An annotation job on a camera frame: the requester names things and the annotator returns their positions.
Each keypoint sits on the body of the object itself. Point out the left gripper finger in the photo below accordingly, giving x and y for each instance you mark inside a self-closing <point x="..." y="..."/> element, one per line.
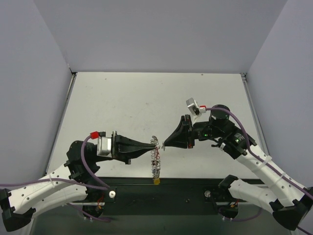
<point x="127" y="143"/>
<point x="127" y="153"/>

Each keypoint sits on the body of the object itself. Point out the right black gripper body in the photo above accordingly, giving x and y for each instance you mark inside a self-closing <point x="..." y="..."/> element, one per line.
<point x="190" y="132"/>

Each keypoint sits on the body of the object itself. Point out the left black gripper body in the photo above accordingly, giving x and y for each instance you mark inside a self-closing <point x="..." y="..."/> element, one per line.
<point x="115" y="147"/>

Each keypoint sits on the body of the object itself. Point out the red key tag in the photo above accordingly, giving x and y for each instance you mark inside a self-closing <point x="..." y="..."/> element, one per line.
<point x="157" y="154"/>

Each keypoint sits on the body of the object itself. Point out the yellow key tag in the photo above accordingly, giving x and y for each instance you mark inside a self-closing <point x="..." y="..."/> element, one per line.
<point x="156" y="181"/>

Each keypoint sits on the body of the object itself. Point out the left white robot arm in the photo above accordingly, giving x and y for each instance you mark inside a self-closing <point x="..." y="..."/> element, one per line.
<point x="74" y="180"/>

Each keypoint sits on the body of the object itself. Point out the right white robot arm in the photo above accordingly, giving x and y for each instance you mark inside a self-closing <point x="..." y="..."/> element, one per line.
<point x="286" y="199"/>

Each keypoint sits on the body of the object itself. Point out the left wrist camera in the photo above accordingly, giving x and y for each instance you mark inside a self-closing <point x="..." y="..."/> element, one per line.
<point x="104" y="143"/>

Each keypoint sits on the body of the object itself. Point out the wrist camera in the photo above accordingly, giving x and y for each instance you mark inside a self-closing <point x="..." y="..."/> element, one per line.
<point x="195" y="110"/>
<point x="104" y="143"/>

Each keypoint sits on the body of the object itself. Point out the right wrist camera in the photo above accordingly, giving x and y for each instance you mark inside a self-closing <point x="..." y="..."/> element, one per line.
<point x="195" y="110"/>

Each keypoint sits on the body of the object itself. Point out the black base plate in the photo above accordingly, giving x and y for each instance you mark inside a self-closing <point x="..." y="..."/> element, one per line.
<point x="174" y="196"/>

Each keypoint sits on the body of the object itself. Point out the aluminium frame rail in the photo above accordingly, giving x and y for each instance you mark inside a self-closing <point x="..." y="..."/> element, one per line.
<point x="252" y="124"/>

